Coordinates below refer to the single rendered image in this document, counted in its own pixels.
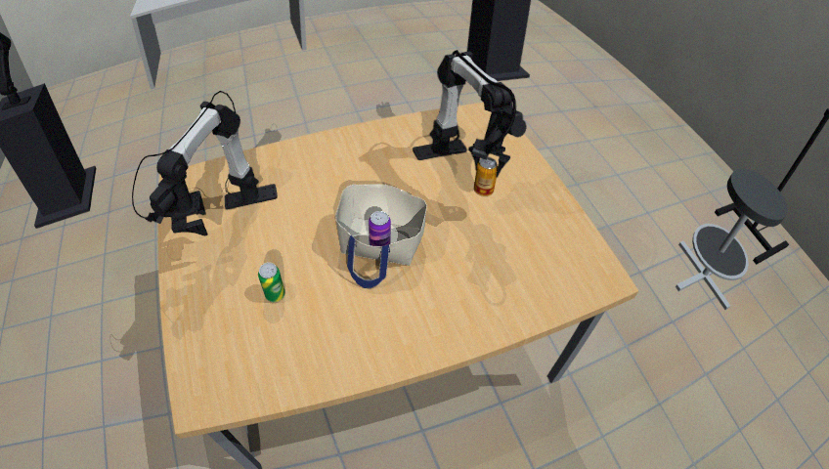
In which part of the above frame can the white tote bag with blue handles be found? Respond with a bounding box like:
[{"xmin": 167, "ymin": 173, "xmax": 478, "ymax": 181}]
[{"xmin": 335, "ymin": 184, "xmax": 427, "ymax": 288}]

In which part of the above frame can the yellow and red drink can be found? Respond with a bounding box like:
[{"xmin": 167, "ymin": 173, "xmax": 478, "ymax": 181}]
[{"xmin": 474, "ymin": 157, "xmax": 498, "ymax": 196}]

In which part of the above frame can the purple drink can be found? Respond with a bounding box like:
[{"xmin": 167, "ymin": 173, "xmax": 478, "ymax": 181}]
[{"xmin": 369, "ymin": 211, "xmax": 391, "ymax": 246}]

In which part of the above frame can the green and yellow drink can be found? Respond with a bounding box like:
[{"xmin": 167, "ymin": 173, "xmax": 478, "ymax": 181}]
[{"xmin": 258, "ymin": 263, "xmax": 285, "ymax": 302}]

